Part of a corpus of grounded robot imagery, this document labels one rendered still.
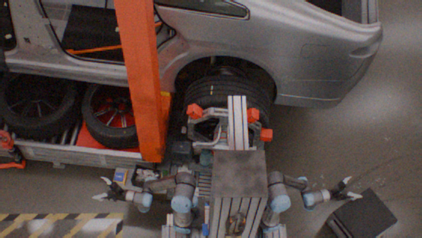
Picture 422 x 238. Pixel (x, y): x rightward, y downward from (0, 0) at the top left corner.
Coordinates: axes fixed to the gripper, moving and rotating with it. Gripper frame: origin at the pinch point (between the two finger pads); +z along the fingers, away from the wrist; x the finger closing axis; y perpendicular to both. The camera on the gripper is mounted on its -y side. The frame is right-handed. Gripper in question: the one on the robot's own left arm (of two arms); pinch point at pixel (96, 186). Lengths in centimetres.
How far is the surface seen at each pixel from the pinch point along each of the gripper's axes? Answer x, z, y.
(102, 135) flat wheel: 80, 32, 65
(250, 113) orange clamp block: 82, -83, -3
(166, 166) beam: 86, -21, 100
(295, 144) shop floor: 144, -128, 105
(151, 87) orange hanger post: 51, -21, -44
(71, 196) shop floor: 47, 52, 118
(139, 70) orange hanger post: 48, -15, -61
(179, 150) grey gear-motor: 88, -31, 72
